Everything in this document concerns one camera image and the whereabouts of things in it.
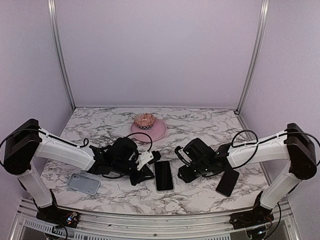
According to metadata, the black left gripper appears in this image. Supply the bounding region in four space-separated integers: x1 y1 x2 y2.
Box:
112 156 155 186

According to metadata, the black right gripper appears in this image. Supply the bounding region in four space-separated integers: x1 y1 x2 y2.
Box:
177 160 211 183

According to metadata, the clear phone case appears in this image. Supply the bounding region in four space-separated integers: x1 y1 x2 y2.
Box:
153 160 175 195

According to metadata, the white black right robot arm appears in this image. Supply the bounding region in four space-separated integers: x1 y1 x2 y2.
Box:
174 123 320 224

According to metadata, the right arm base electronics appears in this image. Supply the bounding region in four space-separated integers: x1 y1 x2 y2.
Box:
229 200 274 230

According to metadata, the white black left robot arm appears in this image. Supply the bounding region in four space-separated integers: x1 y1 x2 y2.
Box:
0 118 161 223

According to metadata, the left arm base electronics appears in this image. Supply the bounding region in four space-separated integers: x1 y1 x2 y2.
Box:
33 197 80 229

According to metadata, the light blue phone case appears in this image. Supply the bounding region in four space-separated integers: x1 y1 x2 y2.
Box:
66 173 101 196

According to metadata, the black smartphone on table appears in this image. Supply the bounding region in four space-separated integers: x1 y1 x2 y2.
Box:
215 169 240 198

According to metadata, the pink plate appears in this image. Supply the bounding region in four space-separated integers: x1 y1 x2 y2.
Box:
130 118 167 143

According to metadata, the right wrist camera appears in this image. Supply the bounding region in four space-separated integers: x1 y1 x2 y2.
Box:
174 145 192 166

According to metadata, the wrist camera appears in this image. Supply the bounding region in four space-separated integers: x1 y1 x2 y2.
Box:
136 151 161 171
174 145 192 166

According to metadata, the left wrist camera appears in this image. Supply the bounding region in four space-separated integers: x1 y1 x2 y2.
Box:
136 151 161 171

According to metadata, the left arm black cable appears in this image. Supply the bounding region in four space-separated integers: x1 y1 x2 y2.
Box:
0 128 154 178

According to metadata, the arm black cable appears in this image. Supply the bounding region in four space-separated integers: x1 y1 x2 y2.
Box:
0 128 154 178
217 128 320 171

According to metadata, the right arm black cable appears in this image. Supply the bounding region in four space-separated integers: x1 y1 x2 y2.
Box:
217 128 320 171

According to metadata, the aluminium table front rail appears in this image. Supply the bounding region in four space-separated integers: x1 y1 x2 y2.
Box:
8 199 301 240

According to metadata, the right aluminium frame post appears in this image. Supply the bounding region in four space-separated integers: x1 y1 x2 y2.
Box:
236 0 270 115

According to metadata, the aluminium frame post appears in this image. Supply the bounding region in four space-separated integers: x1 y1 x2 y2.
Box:
47 0 76 112
236 0 270 115

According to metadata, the left aluminium frame post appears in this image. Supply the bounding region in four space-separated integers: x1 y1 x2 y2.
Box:
47 0 76 112

